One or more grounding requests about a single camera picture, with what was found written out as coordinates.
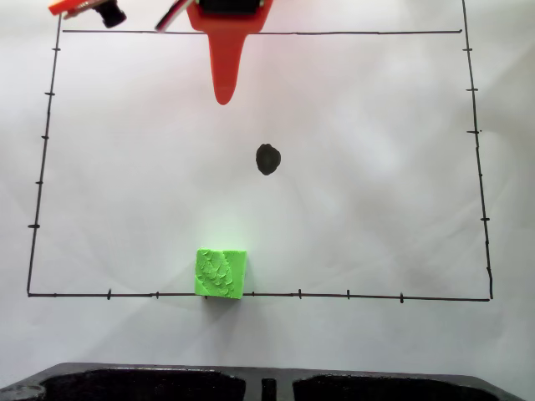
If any green foam block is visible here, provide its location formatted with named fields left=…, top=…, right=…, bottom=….
left=193, top=246, right=248, bottom=299

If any red white black servo cable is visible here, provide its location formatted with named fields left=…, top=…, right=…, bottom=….
left=155, top=0, right=191, bottom=33

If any black dot mark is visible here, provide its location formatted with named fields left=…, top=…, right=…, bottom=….
left=255, top=143, right=283, bottom=177

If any black camera on orange mount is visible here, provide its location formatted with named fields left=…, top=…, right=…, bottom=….
left=47, top=0, right=128, bottom=29

